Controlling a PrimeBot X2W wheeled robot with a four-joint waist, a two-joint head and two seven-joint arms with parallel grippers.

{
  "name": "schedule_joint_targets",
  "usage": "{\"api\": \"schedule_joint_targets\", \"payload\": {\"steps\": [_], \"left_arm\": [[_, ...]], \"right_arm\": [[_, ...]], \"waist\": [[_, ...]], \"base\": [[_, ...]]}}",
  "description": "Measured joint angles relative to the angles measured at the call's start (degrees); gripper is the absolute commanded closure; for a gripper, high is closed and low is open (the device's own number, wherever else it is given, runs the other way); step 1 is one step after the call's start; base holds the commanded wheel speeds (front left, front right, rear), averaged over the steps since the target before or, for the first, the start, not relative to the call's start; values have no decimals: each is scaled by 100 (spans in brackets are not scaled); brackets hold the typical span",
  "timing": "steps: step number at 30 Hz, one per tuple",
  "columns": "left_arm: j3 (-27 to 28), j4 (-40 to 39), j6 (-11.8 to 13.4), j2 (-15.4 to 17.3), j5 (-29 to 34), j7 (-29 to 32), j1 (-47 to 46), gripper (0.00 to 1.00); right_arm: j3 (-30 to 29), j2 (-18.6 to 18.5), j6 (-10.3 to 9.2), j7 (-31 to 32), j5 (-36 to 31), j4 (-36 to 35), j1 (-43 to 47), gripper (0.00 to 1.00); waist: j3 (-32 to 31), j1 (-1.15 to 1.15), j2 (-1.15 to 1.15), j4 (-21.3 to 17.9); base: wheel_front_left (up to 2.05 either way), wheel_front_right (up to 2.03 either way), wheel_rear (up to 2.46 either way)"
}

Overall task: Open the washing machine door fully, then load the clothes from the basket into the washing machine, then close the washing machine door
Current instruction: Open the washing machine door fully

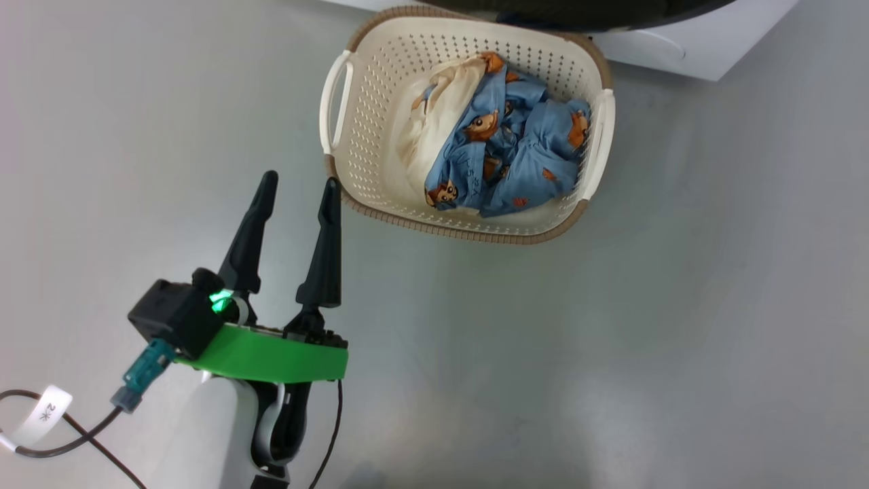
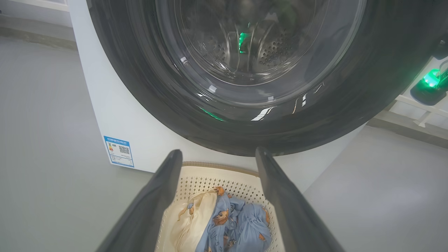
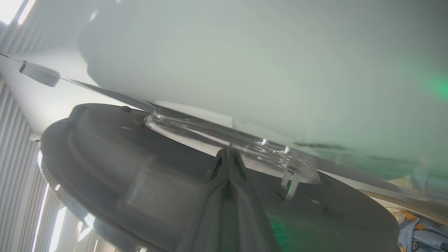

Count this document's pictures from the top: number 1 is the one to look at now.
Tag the cream perforated laundry basket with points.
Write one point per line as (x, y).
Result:
(370, 122)

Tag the small blue cartoon print garment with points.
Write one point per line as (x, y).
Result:
(543, 149)

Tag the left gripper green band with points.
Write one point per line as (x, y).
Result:
(271, 356)

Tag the round white filter cover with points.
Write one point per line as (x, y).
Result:
(652, 44)

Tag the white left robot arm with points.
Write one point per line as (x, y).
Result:
(204, 435)

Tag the white front-load washing machine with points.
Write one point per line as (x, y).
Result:
(706, 41)

